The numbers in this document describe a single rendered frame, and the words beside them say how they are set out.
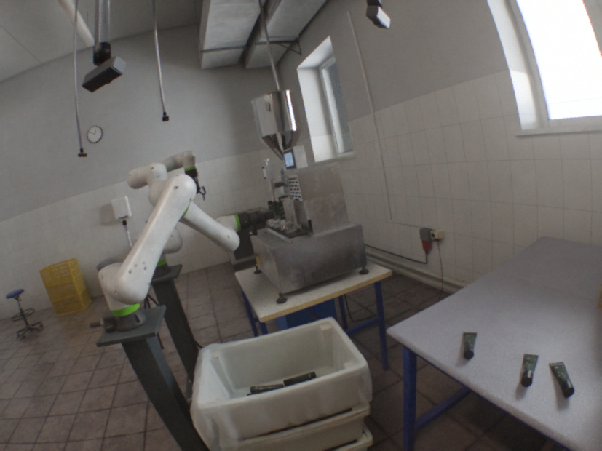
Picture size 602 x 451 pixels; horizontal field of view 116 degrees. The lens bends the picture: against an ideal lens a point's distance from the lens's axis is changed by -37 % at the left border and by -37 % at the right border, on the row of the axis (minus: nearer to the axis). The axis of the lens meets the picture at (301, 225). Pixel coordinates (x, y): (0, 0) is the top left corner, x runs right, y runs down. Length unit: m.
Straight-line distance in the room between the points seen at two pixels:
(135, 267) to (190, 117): 4.50
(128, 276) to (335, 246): 0.97
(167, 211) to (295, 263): 0.66
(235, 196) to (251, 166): 0.59
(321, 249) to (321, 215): 0.18
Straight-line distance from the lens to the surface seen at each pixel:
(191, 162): 2.08
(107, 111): 5.64
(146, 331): 1.16
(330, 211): 1.52
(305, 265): 1.44
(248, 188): 5.28
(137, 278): 1.02
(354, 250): 1.55
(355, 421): 1.29
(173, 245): 1.71
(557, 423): 0.82
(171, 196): 1.10
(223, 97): 5.49
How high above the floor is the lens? 1.36
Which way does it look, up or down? 11 degrees down
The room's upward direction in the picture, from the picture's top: 11 degrees counter-clockwise
